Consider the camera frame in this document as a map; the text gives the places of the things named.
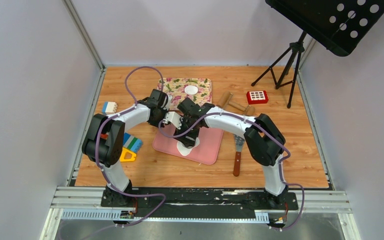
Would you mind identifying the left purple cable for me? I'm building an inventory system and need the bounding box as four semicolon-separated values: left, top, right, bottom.
57;65;167;240

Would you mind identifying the pink plastic tray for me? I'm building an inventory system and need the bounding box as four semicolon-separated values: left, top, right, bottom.
152;127;223;165

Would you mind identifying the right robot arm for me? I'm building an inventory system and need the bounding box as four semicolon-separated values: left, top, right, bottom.
174;98;288;209

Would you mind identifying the black music stand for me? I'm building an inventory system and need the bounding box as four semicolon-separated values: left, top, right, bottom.
251;0;384;90

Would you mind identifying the small blue white card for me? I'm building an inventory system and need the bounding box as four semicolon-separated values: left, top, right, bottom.
101;101;118;115

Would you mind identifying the blue green toy brick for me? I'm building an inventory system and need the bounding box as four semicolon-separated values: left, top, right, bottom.
123;132;143;154

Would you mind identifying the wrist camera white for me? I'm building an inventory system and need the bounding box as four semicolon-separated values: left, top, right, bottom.
162;95;173;111
162;111;183;130

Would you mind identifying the red grid box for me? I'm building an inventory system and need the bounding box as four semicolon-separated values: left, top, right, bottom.
246;90;269;105

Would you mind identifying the purple cable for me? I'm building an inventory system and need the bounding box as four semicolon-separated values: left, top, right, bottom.
57;65;167;240
158;111;306;232

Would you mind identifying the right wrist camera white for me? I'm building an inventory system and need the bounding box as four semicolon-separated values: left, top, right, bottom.
162;111;183;130

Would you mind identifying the wooden double-ended roller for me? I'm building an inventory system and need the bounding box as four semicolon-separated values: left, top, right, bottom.
216;91;255;116

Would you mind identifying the white dough ball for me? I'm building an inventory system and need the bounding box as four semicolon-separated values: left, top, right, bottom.
176;137;200;156

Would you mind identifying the floral cutting mat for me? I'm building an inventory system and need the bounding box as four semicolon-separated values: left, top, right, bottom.
157;77;213;111

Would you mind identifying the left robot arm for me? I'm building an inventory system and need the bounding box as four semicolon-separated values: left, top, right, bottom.
81;89;171;207

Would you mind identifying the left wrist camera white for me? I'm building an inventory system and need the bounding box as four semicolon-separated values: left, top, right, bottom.
162;95;173;111

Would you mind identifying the yellow triangular toy block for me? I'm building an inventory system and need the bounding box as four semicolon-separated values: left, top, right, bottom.
119;147;137;162

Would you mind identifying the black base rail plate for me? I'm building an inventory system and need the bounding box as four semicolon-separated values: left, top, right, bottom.
100;187;299;219

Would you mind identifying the flat white dough wrapper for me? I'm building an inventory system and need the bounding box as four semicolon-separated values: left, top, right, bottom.
184;85;199;96

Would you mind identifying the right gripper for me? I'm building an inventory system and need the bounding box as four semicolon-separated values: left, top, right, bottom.
174;116;201;148

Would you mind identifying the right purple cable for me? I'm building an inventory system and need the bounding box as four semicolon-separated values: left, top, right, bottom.
158;111;306;232

